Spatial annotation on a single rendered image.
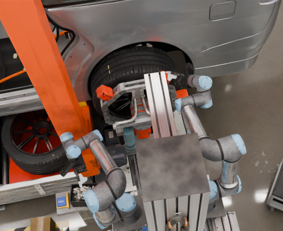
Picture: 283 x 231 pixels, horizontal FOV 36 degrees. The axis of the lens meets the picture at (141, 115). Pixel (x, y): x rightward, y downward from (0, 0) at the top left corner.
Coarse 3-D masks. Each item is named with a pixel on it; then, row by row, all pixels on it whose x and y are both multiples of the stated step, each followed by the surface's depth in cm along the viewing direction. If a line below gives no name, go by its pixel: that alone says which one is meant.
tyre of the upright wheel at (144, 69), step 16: (128, 48) 303; (144, 48) 304; (96, 64) 313; (112, 64) 300; (128, 64) 296; (144, 64) 296; (160, 64) 301; (96, 80) 309; (112, 80) 296; (176, 80) 309; (96, 96) 308
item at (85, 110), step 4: (88, 100) 346; (88, 104) 341; (84, 108) 340; (88, 108) 340; (84, 112) 338; (88, 112) 338; (84, 116) 336; (88, 116) 336; (92, 116) 352; (88, 120) 334; (92, 120) 345; (88, 124) 332; (92, 124) 338; (88, 128) 326; (92, 128) 331
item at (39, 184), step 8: (48, 176) 344; (56, 176) 344; (64, 176) 343; (72, 176) 343; (88, 176) 348; (8, 184) 343; (16, 184) 343; (24, 184) 342; (32, 184) 342; (40, 184) 344; (48, 184) 347; (56, 184) 348; (64, 184) 351; (0, 192) 344; (8, 192) 346; (16, 192) 349; (24, 192) 351; (40, 192) 355
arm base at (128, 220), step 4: (136, 204) 277; (136, 212) 273; (140, 212) 278; (132, 216) 271; (136, 216) 276; (120, 220) 276; (124, 220) 273; (128, 220) 273; (132, 220) 273; (136, 220) 276; (128, 224) 276
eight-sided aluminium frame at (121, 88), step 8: (136, 80) 296; (144, 80) 295; (120, 88) 293; (128, 88) 293; (136, 88) 294; (144, 88) 296; (168, 88) 303; (176, 96) 311; (104, 104) 304; (104, 112) 312; (112, 120) 325; (120, 120) 334
